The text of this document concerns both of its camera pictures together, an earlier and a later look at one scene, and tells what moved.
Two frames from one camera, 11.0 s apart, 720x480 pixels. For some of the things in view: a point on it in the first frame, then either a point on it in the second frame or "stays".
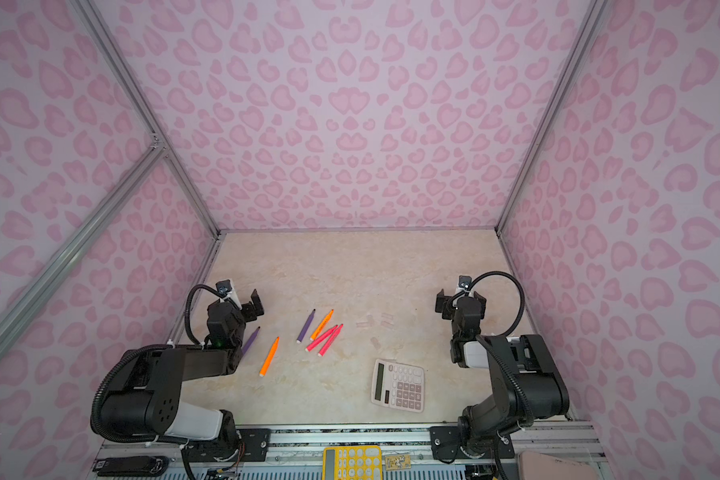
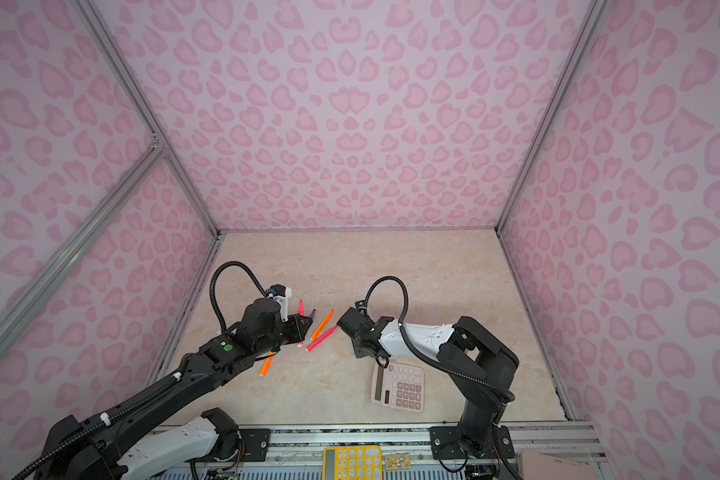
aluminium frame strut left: x=1 y=338 stays
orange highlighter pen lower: x=269 y=357 stays
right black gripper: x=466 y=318 → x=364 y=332
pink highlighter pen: x=308 y=348 stays
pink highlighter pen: x=330 y=340 → x=300 y=311
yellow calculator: x=352 y=462 stays
